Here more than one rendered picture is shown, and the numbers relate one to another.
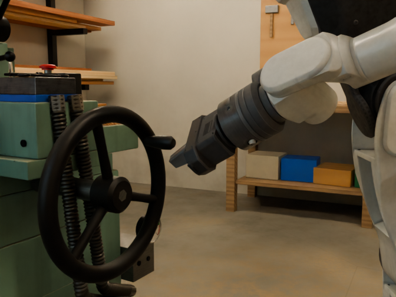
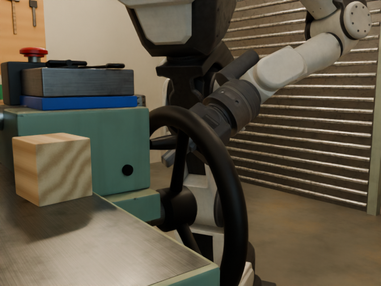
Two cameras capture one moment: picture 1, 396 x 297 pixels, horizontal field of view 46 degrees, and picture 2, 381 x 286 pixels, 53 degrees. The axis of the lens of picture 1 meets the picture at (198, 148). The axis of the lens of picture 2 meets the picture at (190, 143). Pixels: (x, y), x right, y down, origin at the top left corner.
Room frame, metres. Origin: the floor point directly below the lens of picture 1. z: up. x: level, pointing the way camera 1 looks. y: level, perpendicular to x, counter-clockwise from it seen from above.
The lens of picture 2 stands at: (0.52, 0.62, 0.99)
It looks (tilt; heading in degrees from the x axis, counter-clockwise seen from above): 9 degrees down; 292
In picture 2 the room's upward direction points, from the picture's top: straight up
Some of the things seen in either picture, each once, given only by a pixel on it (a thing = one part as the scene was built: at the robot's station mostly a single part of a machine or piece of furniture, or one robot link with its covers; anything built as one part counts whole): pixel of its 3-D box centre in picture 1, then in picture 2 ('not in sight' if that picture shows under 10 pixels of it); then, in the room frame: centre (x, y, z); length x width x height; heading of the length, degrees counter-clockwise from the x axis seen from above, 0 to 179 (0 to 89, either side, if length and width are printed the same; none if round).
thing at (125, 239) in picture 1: (125, 255); not in sight; (1.07, 0.18, 0.58); 0.12 x 0.08 x 0.08; 59
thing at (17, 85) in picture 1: (45, 85); (66, 80); (0.82, 0.27, 0.99); 0.13 x 0.11 x 0.06; 149
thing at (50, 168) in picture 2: not in sight; (52, 166); (0.73, 0.39, 0.92); 0.05 x 0.04 x 0.04; 156
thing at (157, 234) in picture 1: (147, 231); not in sight; (1.03, 0.12, 0.65); 0.06 x 0.04 x 0.08; 149
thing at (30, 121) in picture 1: (43, 126); (68, 145); (0.81, 0.27, 0.91); 0.15 x 0.14 x 0.09; 149
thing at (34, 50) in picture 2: (47, 66); (33, 52); (0.85, 0.27, 1.02); 0.03 x 0.03 x 0.01
